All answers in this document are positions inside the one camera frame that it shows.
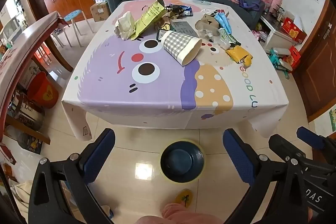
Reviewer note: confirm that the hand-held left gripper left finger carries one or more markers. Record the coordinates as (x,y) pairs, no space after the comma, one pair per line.
(102,153)

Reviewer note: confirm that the person's pink trouser leg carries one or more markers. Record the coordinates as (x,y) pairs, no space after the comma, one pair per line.
(178,216)

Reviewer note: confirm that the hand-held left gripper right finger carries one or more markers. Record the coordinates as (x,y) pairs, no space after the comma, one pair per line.
(239,158)

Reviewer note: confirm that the cardboard box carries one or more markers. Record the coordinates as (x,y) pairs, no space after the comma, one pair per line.
(99,12)

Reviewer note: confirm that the black yellow snack packet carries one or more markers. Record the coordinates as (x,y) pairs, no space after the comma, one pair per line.
(164,29)

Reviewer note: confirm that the teal toy scooter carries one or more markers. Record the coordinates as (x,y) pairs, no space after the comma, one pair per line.
(279,62)

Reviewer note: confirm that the table with cartoon tablecloth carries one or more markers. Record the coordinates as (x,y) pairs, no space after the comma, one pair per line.
(157,92)

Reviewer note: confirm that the yellow slipper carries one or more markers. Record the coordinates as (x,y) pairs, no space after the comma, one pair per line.
(184,198)

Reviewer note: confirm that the red bucket with yellow heart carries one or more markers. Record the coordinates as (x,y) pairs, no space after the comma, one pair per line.
(42,90)

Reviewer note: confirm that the white low cabinet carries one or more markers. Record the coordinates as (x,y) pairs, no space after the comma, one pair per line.
(275,35)

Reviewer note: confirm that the crumpled beige paper bag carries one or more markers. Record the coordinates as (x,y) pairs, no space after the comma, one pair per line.
(124,26)

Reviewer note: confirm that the grey checked paper cup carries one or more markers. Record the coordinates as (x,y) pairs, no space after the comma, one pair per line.
(178,44)

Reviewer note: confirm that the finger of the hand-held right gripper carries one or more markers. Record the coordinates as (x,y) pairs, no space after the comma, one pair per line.
(309,136)
(286,146)

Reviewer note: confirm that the silver printed carton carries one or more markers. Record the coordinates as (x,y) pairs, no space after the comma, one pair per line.
(183,27)

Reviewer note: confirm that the blue face mask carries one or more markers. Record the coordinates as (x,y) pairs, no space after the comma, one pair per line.
(223,22)

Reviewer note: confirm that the metal pot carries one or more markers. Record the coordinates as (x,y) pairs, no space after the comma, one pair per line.
(26,116)

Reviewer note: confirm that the dark blue yellow-rimmed trash bin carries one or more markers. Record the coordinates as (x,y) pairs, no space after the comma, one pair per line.
(182,161)

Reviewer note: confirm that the green snack bag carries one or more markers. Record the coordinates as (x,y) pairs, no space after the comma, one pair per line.
(147,20)

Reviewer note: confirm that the beige cloth bag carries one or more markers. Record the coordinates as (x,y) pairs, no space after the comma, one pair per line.
(22,197)

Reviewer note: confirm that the dark patterned snack packet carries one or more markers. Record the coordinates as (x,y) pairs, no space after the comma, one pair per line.
(176,11)

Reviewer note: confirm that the small red box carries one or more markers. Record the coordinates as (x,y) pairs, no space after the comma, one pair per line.
(295,56)

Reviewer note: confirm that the green wrapper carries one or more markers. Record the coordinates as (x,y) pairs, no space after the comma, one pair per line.
(229,37)

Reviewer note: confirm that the blue round stool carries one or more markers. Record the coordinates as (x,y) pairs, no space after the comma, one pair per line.
(74,15)

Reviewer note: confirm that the red gift box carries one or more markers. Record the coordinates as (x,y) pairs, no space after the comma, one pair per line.
(292,28)

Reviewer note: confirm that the brown crumpled paper packaging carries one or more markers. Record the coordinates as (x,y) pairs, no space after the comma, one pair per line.
(206,21)

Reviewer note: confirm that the wooden door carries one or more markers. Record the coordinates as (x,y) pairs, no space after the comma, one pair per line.
(317,61)

